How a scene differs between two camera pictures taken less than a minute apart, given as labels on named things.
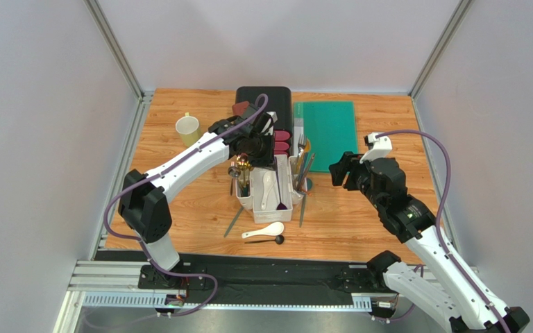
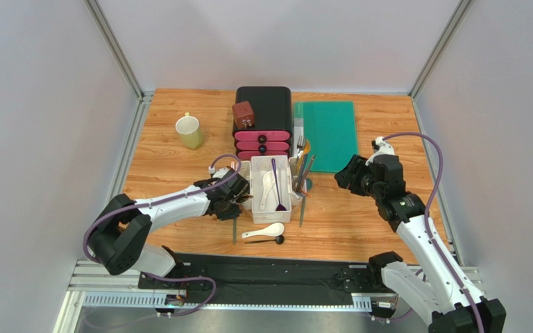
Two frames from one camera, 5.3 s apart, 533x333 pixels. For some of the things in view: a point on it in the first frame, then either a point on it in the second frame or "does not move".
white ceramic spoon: (268, 183) does not move
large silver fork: (301, 146) does not move
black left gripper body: (260, 153) -> (232, 209)
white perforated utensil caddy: (271, 191) does not move
